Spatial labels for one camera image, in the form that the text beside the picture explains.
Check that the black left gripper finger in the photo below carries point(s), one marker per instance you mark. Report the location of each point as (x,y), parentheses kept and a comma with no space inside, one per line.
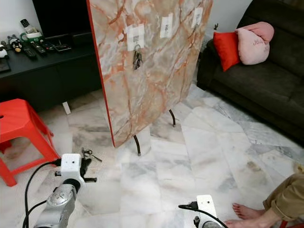
(86,164)

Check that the metal key bunch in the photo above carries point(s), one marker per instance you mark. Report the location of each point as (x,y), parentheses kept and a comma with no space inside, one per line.
(90,154)
(137,59)

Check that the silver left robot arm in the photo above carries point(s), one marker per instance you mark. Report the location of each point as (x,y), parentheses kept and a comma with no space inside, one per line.
(59,206)

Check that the white adhesive metal hook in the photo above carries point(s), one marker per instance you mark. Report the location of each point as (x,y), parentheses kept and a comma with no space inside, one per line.
(135,35)
(166,25)
(197,16)

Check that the black curved table foot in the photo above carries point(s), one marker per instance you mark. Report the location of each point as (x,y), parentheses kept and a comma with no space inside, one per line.
(172,118)
(137,146)

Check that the red plastic stool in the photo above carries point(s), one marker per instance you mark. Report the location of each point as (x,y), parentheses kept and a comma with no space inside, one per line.
(19,118)

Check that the black TV console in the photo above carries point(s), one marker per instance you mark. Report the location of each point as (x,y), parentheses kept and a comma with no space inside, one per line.
(52,76)

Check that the marble table top red edge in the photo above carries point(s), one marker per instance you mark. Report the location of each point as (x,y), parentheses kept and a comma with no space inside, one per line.
(156,85)

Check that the black box device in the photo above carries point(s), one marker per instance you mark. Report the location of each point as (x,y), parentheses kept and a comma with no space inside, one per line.
(62,44)

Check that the small dark figure toy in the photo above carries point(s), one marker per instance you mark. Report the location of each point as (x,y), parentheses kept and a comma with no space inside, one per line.
(15,44)

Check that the green white holder cup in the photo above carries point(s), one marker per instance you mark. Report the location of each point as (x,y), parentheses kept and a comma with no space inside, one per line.
(32,34)

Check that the black white plush toy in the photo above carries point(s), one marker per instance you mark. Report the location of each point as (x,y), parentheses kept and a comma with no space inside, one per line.
(2,52)

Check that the black flat television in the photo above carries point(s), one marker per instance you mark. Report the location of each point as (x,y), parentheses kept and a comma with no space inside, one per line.
(59,16)

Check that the small black handset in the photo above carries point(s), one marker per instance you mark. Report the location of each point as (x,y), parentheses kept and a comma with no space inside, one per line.
(24,23)

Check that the red cushion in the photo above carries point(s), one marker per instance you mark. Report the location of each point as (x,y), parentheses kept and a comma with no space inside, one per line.
(225,50)

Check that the dark brown sofa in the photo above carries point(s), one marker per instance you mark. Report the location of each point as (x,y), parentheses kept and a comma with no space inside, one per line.
(251,90)

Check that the person's leg khaki trousers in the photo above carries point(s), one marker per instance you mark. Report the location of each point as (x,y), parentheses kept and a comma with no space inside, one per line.
(287,194)

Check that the pink cushion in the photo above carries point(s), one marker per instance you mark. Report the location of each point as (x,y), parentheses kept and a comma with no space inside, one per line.
(254,45)

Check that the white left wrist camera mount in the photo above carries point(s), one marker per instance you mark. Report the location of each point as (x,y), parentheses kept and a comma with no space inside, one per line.
(71,165)

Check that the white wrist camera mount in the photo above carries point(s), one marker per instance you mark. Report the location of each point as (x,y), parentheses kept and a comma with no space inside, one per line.
(71,165)
(206,207)

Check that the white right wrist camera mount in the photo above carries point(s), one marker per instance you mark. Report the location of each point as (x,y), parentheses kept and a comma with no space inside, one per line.
(206,207)

